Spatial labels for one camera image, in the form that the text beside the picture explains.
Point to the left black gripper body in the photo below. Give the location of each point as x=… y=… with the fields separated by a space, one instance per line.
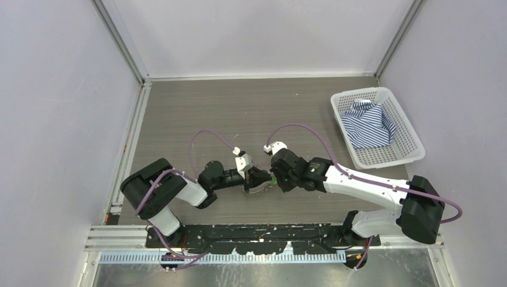
x=232 y=179

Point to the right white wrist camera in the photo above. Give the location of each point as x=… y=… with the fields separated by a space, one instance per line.
x=273 y=148

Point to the aluminium frame rail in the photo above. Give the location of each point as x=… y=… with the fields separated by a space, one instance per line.
x=109 y=235

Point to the blue striped shirt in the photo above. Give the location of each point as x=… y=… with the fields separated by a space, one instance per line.
x=367 y=125

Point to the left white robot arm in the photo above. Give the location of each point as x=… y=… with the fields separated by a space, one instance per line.
x=151 y=189

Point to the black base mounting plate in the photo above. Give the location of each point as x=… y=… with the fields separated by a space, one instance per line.
x=260 y=239

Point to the numbered metal key ring disc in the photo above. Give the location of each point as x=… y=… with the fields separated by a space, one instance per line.
x=258 y=180

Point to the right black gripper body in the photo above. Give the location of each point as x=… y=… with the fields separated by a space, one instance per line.
x=286 y=182

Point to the white plastic basket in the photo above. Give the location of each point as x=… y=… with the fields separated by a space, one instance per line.
x=406 y=146

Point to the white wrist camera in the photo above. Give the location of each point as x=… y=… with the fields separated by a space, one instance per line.
x=273 y=148
x=243 y=161

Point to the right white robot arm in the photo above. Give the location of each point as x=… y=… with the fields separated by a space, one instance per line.
x=407 y=207

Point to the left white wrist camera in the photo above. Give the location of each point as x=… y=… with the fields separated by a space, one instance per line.
x=243 y=161

